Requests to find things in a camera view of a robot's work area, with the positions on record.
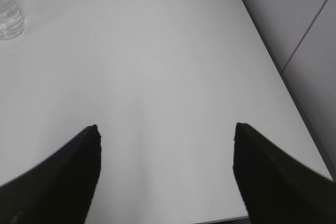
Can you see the clear Wahaha water bottle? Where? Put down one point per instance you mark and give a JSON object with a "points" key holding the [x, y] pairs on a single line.
{"points": [[12, 21]]}

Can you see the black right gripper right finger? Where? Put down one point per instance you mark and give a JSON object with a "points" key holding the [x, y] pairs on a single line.
{"points": [[275, 187]]}

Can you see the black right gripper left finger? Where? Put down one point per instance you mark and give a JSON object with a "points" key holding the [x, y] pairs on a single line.
{"points": [[60, 189]]}

